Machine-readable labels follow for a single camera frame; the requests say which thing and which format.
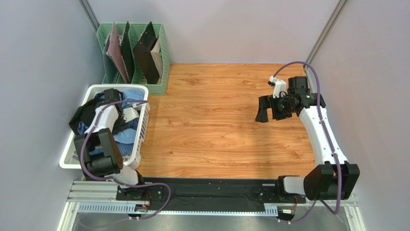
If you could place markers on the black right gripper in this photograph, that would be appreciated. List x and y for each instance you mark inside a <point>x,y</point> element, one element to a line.
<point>275,107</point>

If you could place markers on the aluminium frame rail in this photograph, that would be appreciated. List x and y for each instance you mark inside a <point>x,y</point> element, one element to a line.
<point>93,203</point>

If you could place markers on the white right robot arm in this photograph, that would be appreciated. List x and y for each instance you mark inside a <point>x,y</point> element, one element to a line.
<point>334,177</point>

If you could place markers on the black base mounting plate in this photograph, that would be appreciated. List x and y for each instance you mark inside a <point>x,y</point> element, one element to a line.
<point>208,195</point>

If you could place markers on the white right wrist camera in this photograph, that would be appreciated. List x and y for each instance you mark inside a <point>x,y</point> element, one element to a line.
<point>277,85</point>

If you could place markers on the black board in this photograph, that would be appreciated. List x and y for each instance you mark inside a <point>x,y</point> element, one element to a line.
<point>142,53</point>

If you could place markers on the black garment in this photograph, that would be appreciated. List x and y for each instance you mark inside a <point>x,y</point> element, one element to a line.
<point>84,114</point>

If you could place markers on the beige board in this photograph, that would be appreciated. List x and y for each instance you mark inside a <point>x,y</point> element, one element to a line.
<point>157,58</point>

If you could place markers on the blue checkered shirt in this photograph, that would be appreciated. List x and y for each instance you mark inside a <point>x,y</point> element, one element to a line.
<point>126,148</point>

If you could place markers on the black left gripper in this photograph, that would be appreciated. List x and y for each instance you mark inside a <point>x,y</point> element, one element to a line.
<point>116,129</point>

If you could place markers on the dark green board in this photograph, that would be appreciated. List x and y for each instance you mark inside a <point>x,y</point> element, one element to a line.
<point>127,54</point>

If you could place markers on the corner aluminium profile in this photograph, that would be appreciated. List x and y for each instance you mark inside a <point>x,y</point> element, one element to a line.
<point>332,20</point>
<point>90,14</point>

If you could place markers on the light blue long sleeve shirt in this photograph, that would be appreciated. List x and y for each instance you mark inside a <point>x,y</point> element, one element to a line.
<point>131,94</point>

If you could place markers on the right corner aluminium profile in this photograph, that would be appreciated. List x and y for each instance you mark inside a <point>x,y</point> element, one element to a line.
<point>332,20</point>

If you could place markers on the white plastic laundry basket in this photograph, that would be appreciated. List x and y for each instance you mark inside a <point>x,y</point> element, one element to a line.
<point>70,157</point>

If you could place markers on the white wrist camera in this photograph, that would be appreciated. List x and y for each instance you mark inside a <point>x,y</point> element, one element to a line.
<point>130,114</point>
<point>277,85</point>

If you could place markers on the left corner aluminium profile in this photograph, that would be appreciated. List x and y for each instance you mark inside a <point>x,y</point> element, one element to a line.
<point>90,14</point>

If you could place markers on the pink board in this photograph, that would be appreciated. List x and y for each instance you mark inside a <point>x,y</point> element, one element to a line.
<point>114,51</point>

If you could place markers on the green plastic file rack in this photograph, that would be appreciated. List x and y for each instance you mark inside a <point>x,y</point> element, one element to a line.
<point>112,76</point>

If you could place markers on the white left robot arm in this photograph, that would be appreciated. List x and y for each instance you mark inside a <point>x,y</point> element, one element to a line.
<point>97,125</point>

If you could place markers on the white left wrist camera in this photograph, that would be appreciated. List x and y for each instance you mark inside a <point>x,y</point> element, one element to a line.
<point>130,114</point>

